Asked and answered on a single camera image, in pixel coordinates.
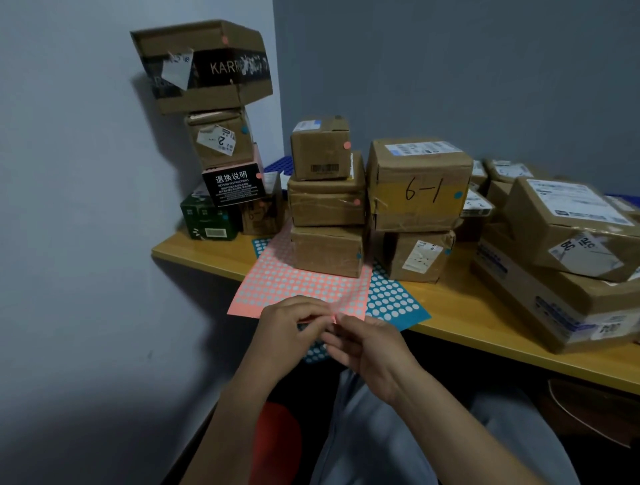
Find person's left hand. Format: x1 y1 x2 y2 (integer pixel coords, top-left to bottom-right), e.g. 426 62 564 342
249 295 336 386

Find person's right hand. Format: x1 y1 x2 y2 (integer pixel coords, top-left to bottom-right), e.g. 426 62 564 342
319 314 426 406

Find pink dot sticker sheet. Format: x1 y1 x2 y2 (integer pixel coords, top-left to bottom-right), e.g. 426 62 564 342
227 219 373 323

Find teal sticker sheet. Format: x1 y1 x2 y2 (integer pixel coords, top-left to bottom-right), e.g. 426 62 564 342
251 237 432 364

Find box of stack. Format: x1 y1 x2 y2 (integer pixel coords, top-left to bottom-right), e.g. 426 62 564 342
287 152 367 229
289 225 366 279
289 115 352 182

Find small tall box white labels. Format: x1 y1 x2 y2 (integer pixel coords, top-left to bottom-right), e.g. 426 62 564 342
372 229 457 284

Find dark green box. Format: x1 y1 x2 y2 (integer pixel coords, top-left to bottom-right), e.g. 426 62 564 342
179 185 241 242

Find box with 004 label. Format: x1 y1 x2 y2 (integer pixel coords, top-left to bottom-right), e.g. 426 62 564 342
471 239 640 354

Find black and pink box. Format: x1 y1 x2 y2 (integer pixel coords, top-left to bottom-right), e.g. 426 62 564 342
201 145 266 209

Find box marked 6-1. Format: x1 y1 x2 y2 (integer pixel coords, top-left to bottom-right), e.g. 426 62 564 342
365 139 475 233

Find small cardboard parcel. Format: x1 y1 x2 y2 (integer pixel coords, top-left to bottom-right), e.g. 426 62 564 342
505 177 640 283

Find box marked 3-3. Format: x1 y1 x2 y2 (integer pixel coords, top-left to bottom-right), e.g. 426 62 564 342
482 222 640 316

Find pile of brown parcels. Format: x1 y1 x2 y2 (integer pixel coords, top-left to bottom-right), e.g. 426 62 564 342
457 159 640 243

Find box with black KARRIE band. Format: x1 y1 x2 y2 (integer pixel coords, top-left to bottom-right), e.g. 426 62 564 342
131 19 273 116

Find person's left forearm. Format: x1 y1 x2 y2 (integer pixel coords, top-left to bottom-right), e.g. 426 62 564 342
179 369 286 485

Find person's right forearm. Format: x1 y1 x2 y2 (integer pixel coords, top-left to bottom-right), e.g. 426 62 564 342
395 369 546 485

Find person's grey trousers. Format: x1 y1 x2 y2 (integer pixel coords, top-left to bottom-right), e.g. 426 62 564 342
309 369 581 485

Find red stool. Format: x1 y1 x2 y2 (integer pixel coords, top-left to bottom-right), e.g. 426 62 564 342
249 402 303 485

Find blue plastic grid pallet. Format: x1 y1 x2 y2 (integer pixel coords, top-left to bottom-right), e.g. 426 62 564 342
263 155 293 176

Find white cable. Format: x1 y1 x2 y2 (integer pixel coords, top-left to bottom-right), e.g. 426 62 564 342
547 379 633 448

